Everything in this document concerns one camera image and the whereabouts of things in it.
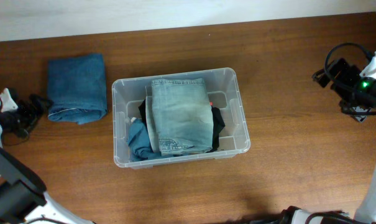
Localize dark blue jeans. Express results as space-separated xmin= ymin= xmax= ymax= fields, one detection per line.
xmin=47 ymin=54 xmax=108 ymax=124

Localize small blue cloth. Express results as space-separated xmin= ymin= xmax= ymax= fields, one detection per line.
xmin=127 ymin=117 xmax=161 ymax=162

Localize black garment with red trim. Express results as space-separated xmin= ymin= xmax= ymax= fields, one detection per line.
xmin=138 ymin=100 xmax=226 ymax=153

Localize light blue jeans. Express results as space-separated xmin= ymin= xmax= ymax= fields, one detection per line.
xmin=147 ymin=78 xmax=214 ymax=156

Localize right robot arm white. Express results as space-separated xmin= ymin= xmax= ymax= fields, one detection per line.
xmin=292 ymin=42 xmax=376 ymax=223

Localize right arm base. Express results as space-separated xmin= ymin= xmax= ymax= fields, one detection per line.
xmin=245 ymin=206 xmax=365 ymax=224

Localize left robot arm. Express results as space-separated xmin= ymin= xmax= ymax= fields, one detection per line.
xmin=0 ymin=93 xmax=85 ymax=223

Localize clear plastic storage bin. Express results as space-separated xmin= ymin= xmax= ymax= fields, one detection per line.
xmin=112 ymin=67 xmax=250 ymax=169

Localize right black cable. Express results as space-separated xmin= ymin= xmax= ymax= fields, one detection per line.
xmin=323 ymin=42 xmax=376 ymax=116

